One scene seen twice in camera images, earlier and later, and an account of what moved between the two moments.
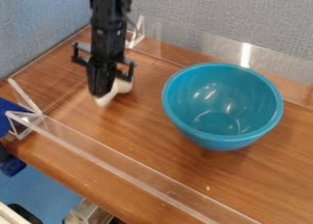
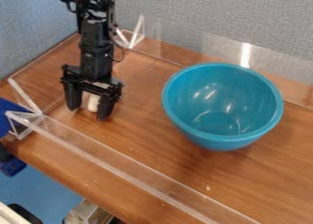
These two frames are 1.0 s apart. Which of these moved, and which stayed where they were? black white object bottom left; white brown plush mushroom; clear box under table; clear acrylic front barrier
Moved: white brown plush mushroom
Stayed: black white object bottom left; clear box under table; clear acrylic front barrier
